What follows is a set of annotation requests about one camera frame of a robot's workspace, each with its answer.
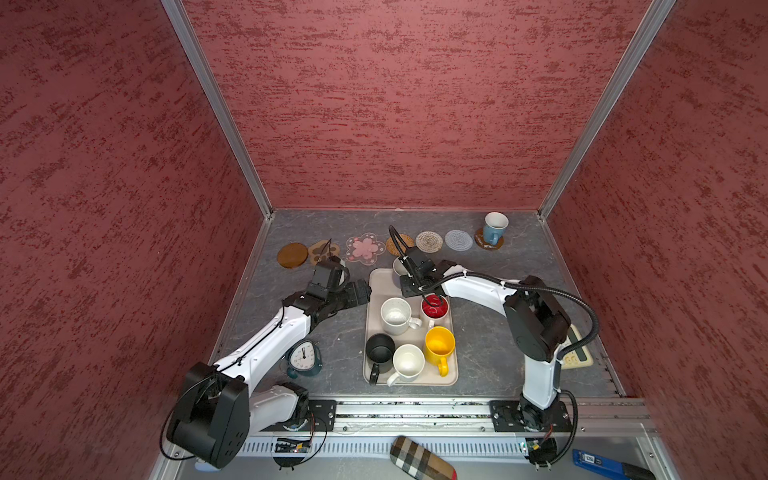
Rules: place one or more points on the teal alarm clock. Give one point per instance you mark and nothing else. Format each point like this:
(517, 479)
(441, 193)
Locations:
(303, 359)

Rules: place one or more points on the white mug purple outside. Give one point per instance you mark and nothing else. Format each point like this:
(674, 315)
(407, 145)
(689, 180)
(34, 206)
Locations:
(399, 268)

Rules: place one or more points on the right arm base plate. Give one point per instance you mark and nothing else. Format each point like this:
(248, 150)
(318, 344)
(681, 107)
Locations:
(504, 416)

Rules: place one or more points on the paw print coaster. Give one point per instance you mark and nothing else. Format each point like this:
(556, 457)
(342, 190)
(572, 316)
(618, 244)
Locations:
(323, 250)

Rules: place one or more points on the beige serving tray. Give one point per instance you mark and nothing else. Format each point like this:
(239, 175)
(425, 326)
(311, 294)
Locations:
(383, 285)

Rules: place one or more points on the red mug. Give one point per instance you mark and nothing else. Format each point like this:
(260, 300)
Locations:
(434, 309)

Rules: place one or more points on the plaid glasses case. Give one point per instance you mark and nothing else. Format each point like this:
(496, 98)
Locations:
(419, 462)

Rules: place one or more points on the blue mug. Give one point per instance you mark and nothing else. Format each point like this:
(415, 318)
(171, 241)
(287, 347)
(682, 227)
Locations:
(494, 227)

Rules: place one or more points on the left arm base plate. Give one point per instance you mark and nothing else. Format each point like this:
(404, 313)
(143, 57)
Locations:
(320, 412)

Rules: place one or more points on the white mug front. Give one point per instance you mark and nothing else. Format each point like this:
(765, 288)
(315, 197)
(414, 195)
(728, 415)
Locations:
(408, 363)

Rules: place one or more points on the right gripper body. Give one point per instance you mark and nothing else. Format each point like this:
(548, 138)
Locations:
(412, 285)

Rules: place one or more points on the pink flower coaster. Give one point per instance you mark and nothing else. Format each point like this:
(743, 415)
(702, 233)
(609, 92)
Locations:
(364, 249)

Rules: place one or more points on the brown glossy round coaster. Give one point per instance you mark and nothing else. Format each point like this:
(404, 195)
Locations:
(480, 241)

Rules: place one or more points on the grey round coaster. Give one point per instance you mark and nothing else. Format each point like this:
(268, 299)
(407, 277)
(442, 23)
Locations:
(458, 240)

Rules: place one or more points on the white mug centre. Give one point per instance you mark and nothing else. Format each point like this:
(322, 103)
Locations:
(397, 317)

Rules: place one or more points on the yellow mug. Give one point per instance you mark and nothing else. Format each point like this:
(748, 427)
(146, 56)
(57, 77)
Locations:
(440, 345)

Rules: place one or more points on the cream calculator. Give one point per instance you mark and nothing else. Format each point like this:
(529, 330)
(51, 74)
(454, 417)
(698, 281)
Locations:
(579, 358)

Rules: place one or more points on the black mug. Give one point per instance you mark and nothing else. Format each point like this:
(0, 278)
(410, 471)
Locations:
(379, 351)

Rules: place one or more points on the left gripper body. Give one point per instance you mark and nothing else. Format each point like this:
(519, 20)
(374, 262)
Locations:
(347, 297)

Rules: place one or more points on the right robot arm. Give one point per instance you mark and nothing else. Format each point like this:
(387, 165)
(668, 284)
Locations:
(537, 321)

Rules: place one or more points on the blue handled tool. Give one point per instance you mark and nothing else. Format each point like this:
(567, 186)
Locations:
(609, 468)

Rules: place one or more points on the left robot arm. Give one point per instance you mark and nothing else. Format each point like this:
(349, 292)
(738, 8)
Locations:
(213, 414)

